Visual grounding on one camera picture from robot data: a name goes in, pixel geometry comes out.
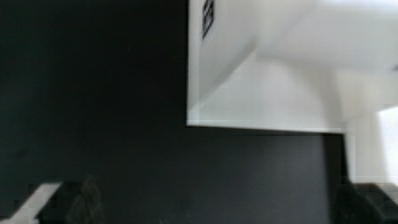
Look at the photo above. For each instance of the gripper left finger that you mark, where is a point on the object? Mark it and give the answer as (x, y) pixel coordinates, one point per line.
(62, 203)

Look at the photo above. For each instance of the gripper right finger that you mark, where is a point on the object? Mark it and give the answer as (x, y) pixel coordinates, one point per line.
(364, 206)

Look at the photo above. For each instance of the white drawer cabinet box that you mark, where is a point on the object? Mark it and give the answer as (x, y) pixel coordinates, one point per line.
(293, 72)

